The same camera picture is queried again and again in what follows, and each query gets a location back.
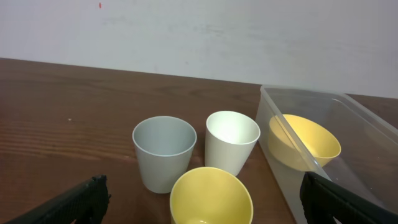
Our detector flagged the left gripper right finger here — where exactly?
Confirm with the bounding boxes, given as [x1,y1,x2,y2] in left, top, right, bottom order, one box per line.
[300,172,397,224]

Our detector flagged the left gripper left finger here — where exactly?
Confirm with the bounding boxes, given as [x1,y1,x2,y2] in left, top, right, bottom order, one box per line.
[8,175,111,223]

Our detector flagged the yellow bowl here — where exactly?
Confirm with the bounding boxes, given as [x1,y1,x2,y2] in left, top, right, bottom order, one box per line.
[268,114,341,171]

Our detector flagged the yellow cup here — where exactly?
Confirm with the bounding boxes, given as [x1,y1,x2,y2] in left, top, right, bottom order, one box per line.
[170,167,254,224]

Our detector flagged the clear plastic container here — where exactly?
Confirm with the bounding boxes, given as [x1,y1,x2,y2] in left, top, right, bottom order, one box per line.
[256,85,397,223]

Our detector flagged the grey cup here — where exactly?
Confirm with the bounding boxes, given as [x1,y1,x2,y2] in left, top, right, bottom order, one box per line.
[132,116,197,194]

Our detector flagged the white cup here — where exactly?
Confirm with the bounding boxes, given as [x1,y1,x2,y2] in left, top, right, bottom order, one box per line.
[205,111,261,176]

